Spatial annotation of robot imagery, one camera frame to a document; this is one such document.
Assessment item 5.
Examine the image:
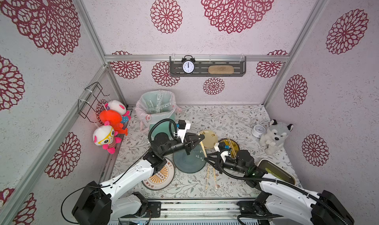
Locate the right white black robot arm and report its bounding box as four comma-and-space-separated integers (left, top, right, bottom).
204, 149, 354, 225

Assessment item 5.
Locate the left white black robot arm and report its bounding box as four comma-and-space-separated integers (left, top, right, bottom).
72, 133, 205, 225

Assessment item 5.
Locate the floral table mat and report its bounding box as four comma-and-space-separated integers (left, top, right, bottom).
112, 105, 300, 199

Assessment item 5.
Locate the dark green glass plate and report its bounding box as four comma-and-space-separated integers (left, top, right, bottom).
173, 144, 206, 174

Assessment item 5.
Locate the cream small plate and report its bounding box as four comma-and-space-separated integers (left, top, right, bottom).
199, 130, 218, 149

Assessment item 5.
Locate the yellow patterned plate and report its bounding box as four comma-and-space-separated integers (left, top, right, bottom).
218, 138, 240, 159

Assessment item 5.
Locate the white digital scale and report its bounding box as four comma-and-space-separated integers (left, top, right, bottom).
258, 159, 296, 185

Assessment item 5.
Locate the white orange sunburst plate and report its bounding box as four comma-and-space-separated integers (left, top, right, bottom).
142, 158, 175, 190

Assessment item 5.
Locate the small white alarm clock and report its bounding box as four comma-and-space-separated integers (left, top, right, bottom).
252, 124, 265, 138

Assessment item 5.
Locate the grey husky plush toy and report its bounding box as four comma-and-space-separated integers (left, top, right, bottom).
259, 119, 294, 155

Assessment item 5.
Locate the green trash bin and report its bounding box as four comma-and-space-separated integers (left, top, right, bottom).
140, 90, 177, 138

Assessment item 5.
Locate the red plush toy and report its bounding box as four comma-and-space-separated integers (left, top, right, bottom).
99, 110, 128, 136

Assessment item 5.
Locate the white plush with yellow glasses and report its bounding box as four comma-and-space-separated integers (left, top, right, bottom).
92, 121, 121, 154

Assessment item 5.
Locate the pink white plush toy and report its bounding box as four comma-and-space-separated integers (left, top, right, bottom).
105, 100, 131, 120

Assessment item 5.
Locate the wooden brush on shelf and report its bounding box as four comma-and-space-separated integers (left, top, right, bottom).
208, 65, 235, 75

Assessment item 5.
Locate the black alarm clock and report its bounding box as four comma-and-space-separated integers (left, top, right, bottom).
181, 55, 196, 74

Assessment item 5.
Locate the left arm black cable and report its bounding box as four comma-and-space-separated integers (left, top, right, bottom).
60, 118, 179, 224

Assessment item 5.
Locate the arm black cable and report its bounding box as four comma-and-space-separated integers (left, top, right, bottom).
60, 118, 179, 224
216, 149, 350, 225

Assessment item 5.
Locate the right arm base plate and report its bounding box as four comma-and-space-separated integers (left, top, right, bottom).
237, 200, 281, 219

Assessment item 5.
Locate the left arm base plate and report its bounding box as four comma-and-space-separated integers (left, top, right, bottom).
122, 201, 162, 219

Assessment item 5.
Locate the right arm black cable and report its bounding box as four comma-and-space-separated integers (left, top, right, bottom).
216, 149, 350, 225

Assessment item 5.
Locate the grey wall shelf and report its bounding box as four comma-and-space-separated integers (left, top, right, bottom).
169, 55, 246, 77

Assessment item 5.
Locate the black wire wall rack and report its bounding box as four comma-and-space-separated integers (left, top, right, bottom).
77, 82, 109, 124

